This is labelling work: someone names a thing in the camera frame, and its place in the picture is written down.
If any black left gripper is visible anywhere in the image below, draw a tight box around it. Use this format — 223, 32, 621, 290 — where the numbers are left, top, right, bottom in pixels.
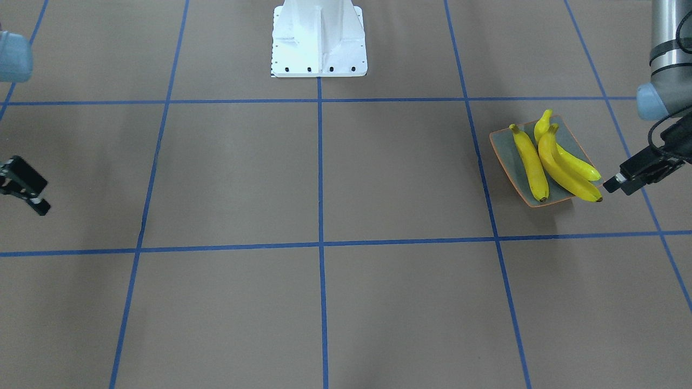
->
603, 116, 691, 195

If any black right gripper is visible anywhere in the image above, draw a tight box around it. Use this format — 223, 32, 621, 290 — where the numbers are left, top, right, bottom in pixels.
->
1, 156, 51, 217

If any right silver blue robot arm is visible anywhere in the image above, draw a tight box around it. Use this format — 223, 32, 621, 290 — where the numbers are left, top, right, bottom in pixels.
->
1, 30, 50, 216

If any grey square plate orange rim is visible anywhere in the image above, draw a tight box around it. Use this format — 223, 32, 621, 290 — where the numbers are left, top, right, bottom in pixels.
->
489, 114, 596, 209

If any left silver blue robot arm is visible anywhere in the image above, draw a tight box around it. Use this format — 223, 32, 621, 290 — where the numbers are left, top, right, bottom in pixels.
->
603, 1, 691, 195

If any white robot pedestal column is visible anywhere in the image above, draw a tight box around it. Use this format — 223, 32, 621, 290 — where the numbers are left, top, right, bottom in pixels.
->
270, 1, 368, 77

